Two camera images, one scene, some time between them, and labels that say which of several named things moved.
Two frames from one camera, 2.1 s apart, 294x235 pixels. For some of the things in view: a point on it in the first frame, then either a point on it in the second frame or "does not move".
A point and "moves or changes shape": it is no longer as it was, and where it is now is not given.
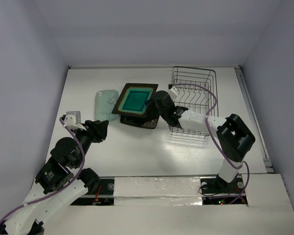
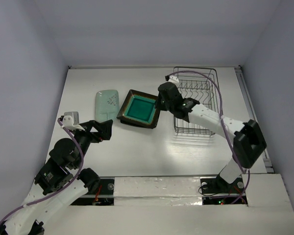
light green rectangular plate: (105, 101) does not move
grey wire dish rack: (197, 92) does not move
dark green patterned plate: (132, 101) moves or changes shape
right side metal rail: (254, 119) does not move
